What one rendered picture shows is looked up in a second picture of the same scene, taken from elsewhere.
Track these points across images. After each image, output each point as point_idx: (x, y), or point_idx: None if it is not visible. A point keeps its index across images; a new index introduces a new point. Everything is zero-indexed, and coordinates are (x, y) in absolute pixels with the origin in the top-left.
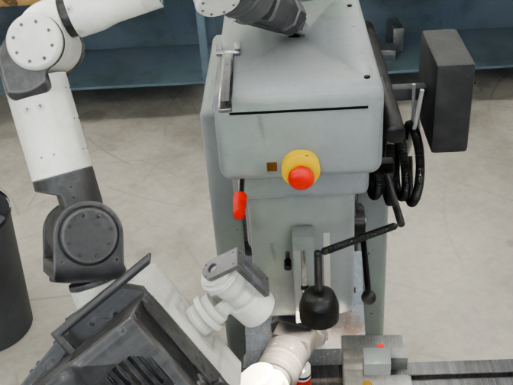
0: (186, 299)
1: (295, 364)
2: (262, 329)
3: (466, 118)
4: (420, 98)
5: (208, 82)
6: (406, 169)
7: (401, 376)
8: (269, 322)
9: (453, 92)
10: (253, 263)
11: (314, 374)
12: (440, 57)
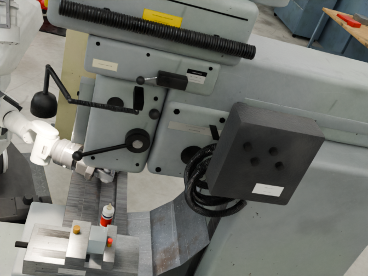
0: (24, 27)
1: (58, 151)
2: (161, 213)
3: (219, 165)
4: None
5: None
6: (195, 170)
7: (84, 252)
8: (166, 216)
9: (226, 133)
10: (9, 12)
11: (118, 232)
12: (251, 107)
